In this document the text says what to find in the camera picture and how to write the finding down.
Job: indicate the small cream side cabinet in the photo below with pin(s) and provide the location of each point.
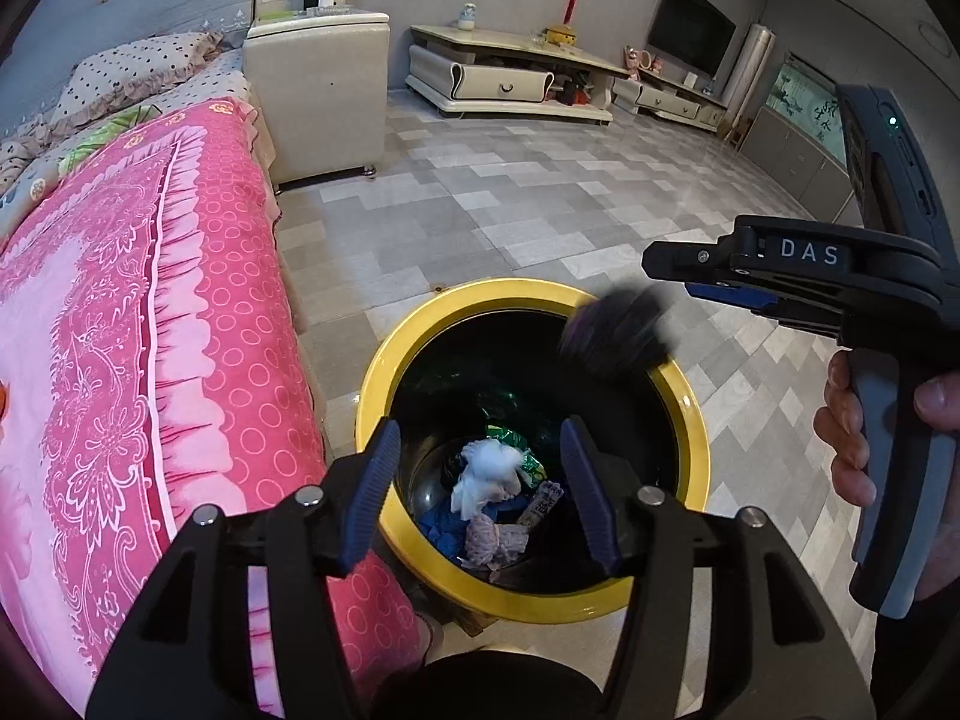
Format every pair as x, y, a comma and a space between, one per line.
667, 101

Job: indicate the yellow rimmed black trash bin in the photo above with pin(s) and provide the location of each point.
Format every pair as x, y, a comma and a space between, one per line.
480, 292

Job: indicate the pink plush toy on cabinet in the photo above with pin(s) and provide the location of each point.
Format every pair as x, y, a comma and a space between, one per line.
637, 64

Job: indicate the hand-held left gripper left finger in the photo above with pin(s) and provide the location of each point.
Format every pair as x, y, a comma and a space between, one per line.
371, 495

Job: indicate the blue plastic bag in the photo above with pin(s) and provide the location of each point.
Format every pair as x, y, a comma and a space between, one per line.
442, 529

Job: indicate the floral patterned quilt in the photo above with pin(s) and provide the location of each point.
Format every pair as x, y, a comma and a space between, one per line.
60, 157

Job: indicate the person's right hand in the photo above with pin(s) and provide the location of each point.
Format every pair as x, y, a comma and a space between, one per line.
840, 427

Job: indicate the white tissue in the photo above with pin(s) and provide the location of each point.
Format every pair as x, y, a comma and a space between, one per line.
484, 472

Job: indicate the snow globe figurine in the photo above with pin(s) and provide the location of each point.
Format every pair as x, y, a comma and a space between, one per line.
469, 18

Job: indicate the white striped snack wrapper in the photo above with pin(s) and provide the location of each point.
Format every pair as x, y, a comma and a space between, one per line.
544, 504

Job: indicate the cream tv cabinet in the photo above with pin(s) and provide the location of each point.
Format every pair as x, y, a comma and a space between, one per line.
495, 82

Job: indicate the green crumpled wrapper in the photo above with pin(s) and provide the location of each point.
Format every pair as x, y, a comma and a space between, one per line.
525, 457

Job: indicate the pale purple paper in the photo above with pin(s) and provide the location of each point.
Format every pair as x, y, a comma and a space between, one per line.
495, 540

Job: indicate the yellow pot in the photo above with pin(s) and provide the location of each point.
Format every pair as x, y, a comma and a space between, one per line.
560, 34

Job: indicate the grey padded headboard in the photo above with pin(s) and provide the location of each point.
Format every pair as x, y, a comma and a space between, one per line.
150, 11

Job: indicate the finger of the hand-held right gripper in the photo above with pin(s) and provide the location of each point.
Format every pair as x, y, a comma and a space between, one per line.
682, 259
727, 294

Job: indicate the wall mounted television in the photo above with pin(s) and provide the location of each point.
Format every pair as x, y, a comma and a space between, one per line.
690, 30

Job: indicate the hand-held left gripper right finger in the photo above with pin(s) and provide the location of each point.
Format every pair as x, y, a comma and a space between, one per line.
589, 495

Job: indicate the cream nightstand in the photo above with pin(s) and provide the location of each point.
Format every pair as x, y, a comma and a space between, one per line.
315, 97

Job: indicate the polka dot pillow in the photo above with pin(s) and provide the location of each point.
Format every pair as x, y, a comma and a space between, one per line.
127, 75

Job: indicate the dark wrapper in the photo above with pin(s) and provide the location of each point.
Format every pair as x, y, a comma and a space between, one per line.
615, 334

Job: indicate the fish tank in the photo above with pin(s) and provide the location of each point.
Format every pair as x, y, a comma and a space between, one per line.
806, 101

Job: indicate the white standing air conditioner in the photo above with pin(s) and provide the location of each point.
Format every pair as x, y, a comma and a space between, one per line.
746, 75

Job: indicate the pink floral blanket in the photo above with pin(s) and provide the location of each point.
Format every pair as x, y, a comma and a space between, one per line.
187, 315

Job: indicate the wooden chair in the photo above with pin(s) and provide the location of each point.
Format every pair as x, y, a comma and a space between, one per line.
735, 131

